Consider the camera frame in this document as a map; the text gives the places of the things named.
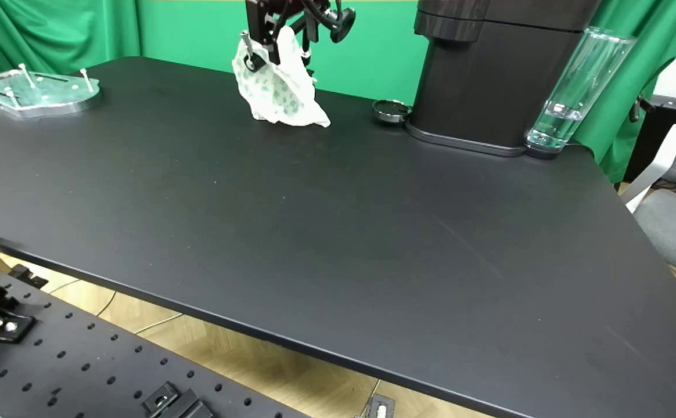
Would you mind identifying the green backdrop curtain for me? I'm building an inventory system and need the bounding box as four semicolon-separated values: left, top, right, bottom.
0;0;676;189

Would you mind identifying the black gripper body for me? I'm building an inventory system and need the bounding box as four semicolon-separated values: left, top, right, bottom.
244;0;291;37

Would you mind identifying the clear green plastic plate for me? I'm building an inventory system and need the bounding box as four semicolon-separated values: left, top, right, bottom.
0;66;103;119

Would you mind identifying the floor power outlet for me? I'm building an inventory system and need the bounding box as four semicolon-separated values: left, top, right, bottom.
364;394;395;418

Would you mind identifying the clear glass cup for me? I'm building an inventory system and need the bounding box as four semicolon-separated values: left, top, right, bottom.
524;25;636;153

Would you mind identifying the white cloth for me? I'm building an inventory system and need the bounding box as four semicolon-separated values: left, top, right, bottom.
231;23;333;131

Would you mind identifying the black clamp with silver screw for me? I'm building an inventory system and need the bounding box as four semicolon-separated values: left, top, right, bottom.
0;282;40;346

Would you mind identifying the black coffee machine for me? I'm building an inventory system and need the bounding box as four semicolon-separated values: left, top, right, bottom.
404;0;607;161

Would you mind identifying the small black round cap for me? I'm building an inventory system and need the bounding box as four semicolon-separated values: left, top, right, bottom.
371;98;414;127

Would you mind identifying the black perforated breadboard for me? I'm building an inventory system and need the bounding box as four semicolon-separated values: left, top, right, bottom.
0;219;309;418

